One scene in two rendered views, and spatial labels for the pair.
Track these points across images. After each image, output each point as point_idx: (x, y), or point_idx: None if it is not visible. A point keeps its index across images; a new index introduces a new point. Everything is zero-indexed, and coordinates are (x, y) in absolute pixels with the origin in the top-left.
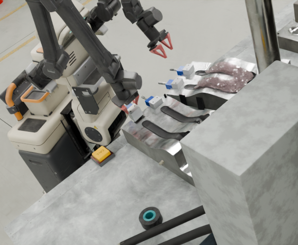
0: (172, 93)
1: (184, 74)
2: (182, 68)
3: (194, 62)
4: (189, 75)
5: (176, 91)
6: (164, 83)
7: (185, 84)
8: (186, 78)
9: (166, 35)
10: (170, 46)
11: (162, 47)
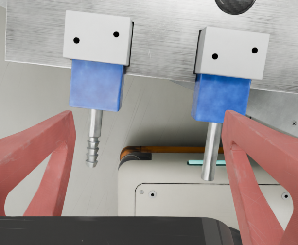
0: (290, 61)
1: (129, 58)
2: (96, 83)
3: (19, 40)
4: (137, 21)
5: (278, 43)
6: (219, 139)
7: (215, 11)
8: (164, 31)
9: (6, 218)
10: (64, 134)
11: None
